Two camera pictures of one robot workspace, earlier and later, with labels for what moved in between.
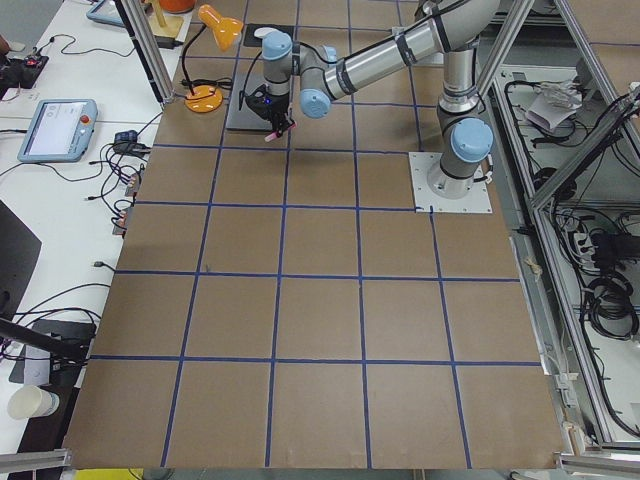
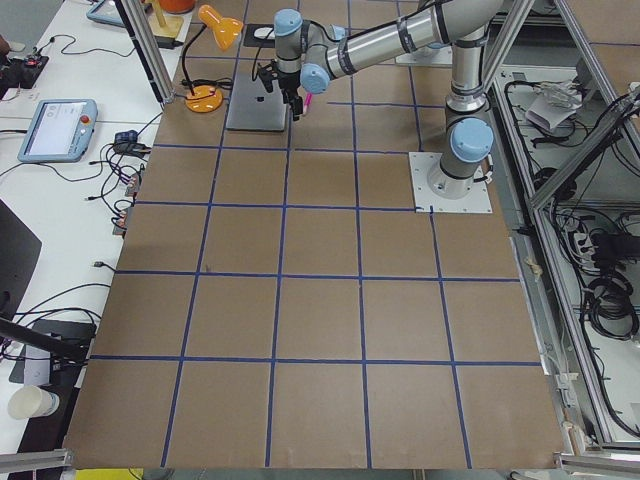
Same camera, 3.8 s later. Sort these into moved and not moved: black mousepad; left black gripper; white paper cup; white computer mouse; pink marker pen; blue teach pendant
Moved: left black gripper; pink marker pen
Not moved: black mousepad; white computer mouse; blue teach pendant; white paper cup
